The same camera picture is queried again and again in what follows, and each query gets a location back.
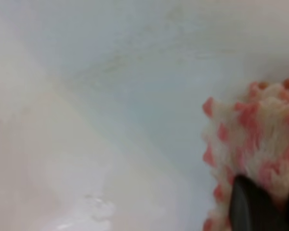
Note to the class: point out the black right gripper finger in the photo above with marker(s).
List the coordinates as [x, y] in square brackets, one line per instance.
[252, 209]

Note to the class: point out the pink and white striped rag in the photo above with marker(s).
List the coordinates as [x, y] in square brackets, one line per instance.
[248, 137]

